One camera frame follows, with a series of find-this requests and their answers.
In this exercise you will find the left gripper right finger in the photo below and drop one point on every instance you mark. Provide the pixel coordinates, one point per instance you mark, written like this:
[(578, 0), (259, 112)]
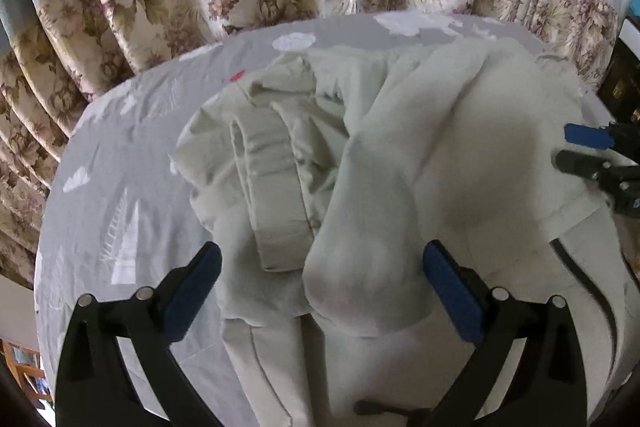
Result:
[(549, 384)]

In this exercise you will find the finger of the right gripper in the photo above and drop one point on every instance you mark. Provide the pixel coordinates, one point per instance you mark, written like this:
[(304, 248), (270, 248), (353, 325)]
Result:
[(620, 183), (617, 137)]

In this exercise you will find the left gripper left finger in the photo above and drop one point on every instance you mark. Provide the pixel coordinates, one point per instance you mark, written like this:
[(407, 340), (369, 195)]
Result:
[(93, 386)]

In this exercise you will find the beige hooded jacket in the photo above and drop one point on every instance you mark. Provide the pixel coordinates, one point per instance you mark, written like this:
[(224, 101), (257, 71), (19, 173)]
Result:
[(322, 177)]

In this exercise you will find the dark wooden cabinet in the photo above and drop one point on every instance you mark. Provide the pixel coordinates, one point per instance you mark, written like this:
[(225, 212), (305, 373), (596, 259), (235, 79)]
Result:
[(619, 91)]

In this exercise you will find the wooden chair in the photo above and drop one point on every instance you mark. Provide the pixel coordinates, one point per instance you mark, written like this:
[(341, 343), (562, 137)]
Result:
[(24, 365)]

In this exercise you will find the grey animal print bedsheet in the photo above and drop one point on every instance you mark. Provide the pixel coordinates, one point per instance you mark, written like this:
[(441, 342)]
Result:
[(119, 215)]

